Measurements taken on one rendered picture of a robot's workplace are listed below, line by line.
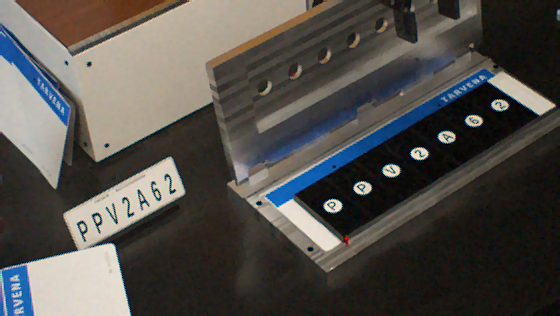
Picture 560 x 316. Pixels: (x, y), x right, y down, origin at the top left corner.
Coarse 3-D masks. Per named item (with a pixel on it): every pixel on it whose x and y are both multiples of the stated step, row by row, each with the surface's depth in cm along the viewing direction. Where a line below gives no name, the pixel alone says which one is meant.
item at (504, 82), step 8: (488, 80) 161; (496, 80) 161; (504, 80) 161; (512, 80) 161; (504, 88) 160; (512, 88) 160; (520, 88) 160; (528, 88) 160; (512, 96) 158; (520, 96) 159; (528, 96) 159; (536, 96) 158; (528, 104) 157; (536, 104) 157; (544, 104) 157; (552, 104) 157; (536, 112) 156; (544, 112) 156
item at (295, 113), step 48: (336, 0) 147; (240, 48) 140; (288, 48) 145; (336, 48) 150; (384, 48) 156; (432, 48) 160; (240, 96) 142; (288, 96) 149; (336, 96) 152; (384, 96) 158; (240, 144) 145; (288, 144) 150
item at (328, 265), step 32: (448, 64) 164; (480, 64) 166; (416, 96) 162; (352, 128) 157; (544, 128) 155; (288, 160) 153; (320, 160) 153; (512, 160) 152; (256, 192) 149; (448, 192) 147; (288, 224) 144; (384, 224) 143; (416, 224) 145; (320, 256) 140; (352, 256) 140
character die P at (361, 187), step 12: (348, 168) 150; (360, 168) 150; (336, 180) 149; (348, 180) 148; (360, 180) 148; (372, 180) 148; (348, 192) 147; (360, 192) 146; (372, 192) 146; (384, 192) 147; (360, 204) 145; (372, 204) 145; (384, 204) 145; (396, 204) 145; (372, 216) 143
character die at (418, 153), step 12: (408, 132) 154; (384, 144) 153; (396, 144) 153; (408, 144) 153; (420, 144) 153; (408, 156) 151; (420, 156) 151; (432, 156) 151; (444, 156) 151; (420, 168) 150; (432, 168) 149; (444, 168) 149; (432, 180) 147
